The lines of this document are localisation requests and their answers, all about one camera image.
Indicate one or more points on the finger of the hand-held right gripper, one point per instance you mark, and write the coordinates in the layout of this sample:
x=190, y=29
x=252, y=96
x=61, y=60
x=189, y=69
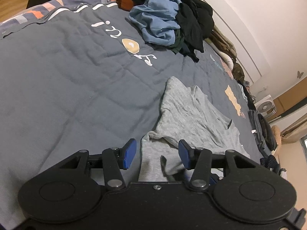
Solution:
x=214, y=179

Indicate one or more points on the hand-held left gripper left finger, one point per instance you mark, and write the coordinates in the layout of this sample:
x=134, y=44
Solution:
x=129, y=153

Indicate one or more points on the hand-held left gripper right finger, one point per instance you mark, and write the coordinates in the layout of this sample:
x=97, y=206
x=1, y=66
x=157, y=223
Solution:
x=186, y=154

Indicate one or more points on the grey sweatshirt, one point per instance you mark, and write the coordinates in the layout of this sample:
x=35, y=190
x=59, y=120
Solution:
x=187, y=115

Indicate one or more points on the tan plush toy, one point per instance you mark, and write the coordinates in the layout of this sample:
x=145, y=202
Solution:
x=277, y=136

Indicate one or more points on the white box fan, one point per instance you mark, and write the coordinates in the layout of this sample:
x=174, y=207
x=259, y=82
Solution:
x=265, y=106

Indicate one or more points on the beige curtain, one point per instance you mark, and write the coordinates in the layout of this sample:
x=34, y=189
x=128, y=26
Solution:
x=295, y=129

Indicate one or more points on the grey printed quilt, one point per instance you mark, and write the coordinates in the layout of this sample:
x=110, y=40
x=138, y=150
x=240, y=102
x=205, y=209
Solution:
x=72, y=76

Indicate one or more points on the window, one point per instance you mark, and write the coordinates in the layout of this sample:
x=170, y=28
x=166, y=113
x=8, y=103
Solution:
x=304, y=142

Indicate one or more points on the camouflage cloth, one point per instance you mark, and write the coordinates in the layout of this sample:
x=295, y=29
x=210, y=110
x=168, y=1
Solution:
x=238, y=71

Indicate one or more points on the black flat panel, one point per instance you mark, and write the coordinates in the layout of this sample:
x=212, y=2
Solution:
x=295, y=115

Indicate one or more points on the cream pillow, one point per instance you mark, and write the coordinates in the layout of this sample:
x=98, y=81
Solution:
x=226, y=58

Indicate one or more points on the dark green garment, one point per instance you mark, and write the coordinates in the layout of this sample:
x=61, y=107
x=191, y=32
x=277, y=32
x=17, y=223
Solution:
x=178, y=43

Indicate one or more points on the brown padded coat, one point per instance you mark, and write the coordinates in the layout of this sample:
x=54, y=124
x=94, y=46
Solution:
x=223, y=40

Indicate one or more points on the white headboard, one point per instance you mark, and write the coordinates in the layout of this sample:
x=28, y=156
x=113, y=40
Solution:
x=239, y=28

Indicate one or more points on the light blue shirt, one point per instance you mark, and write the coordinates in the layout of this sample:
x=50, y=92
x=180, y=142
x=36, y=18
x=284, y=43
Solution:
x=156, y=16

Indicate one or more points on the black jacket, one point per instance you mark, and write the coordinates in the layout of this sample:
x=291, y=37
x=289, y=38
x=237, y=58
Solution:
x=203, y=12

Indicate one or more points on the rust brown garment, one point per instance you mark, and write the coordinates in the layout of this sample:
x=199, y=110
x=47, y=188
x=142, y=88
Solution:
x=124, y=2

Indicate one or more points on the butterfly wall sticker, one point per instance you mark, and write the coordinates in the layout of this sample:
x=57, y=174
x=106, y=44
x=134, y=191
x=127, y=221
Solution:
x=299, y=74

